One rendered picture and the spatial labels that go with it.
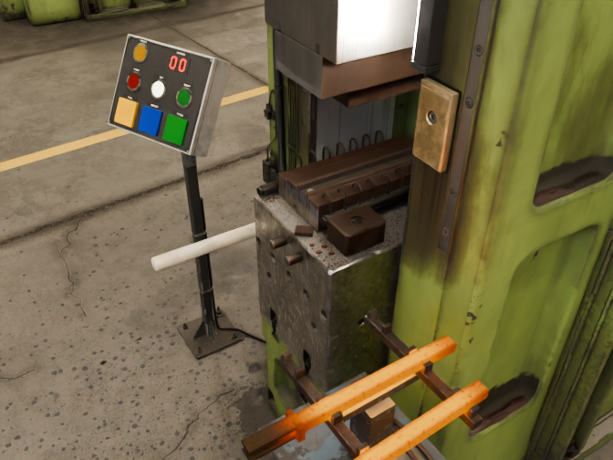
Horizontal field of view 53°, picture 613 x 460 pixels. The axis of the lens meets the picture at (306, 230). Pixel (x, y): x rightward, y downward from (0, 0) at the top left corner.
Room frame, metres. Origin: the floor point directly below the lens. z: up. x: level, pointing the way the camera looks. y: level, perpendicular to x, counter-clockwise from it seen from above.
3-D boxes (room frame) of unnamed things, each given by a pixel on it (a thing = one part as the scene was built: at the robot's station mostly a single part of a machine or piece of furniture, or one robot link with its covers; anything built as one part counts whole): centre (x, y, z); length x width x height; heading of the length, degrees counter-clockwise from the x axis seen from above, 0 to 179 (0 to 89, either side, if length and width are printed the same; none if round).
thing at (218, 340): (1.74, 0.39, 0.05); 0.22 x 0.22 x 0.09; 32
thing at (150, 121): (1.64, 0.46, 1.01); 0.07 x 0.05 x 0.07; 57
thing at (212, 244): (1.56, 0.28, 0.62); 0.44 x 0.05 x 0.05; 122
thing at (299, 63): (1.42, -0.15, 1.32); 0.42 x 0.20 x 0.10; 122
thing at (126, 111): (1.69, 0.54, 1.01); 0.07 x 0.05 x 0.07; 57
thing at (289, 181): (1.42, -0.15, 0.96); 0.42 x 0.20 x 0.09; 122
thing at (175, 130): (1.58, 0.38, 1.01); 0.07 x 0.05 x 0.07; 57
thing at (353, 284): (1.38, -0.19, 0.69); 0.56 x 0.38 x 0.45; 122
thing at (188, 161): (1.74, 0.38, 0.54); 0.04 x 0.04 x 1.08; 32
